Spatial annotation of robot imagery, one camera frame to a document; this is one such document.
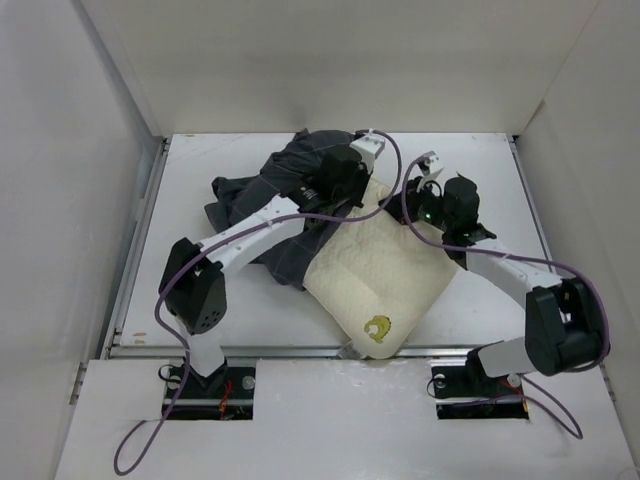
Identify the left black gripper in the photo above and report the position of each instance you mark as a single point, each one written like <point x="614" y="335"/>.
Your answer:
<point x="364" y="178"/>

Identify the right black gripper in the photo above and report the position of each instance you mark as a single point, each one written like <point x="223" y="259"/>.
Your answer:
<point x="413" y="195"/>

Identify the cream pillow with yellow edge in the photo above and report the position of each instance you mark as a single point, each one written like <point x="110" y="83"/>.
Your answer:
<point x="378" y="281"/>

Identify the dark grey checked pillowcase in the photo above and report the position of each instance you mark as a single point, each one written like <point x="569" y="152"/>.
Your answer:
<point x="236" y="199"/>

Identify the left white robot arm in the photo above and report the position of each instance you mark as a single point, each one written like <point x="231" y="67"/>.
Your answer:
<point x="193" y="285"/>

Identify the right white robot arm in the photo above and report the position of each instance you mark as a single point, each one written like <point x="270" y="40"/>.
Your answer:
<point x="565" y="326"/>

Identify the white pillow care label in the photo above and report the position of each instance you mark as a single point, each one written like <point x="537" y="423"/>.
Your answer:
<point x="349" y="352"/>

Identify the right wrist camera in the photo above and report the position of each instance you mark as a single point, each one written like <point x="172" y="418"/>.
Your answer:
<point x="430" y="166"/>

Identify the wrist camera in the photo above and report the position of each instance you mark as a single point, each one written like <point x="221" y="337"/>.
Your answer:
<point x="369" y="146"/>
<point x="430" y="166"/>

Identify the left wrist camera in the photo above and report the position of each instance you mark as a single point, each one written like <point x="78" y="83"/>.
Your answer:
<point x="369" y="146"/>

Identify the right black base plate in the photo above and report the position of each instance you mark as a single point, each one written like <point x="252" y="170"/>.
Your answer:
<point x="457" y="383"/>

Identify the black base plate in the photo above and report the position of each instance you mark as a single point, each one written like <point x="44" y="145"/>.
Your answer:
<point x="234" y="384"/>
<point x="457" y="383"/>

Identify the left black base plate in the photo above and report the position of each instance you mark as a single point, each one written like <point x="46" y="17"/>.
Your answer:
<point x="234" y="384"/>

